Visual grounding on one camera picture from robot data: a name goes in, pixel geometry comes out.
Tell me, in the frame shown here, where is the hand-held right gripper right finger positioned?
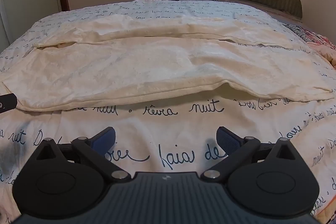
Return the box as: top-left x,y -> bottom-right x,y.
201,126 -> 302,182

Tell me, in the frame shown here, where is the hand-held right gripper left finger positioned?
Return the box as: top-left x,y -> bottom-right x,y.
34,126 -> 132,182

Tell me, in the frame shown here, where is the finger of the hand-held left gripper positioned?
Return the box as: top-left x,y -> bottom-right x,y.
0,93 -> 18,114

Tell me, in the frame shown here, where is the cream fluffy towel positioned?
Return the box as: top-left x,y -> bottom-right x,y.
0,15 -> 336,111

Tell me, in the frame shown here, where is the white script printed blanket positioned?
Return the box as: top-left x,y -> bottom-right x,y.
0,0 -> 336,224

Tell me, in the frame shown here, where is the floral pink quilt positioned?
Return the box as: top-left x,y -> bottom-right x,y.
285,23 -> 336,67

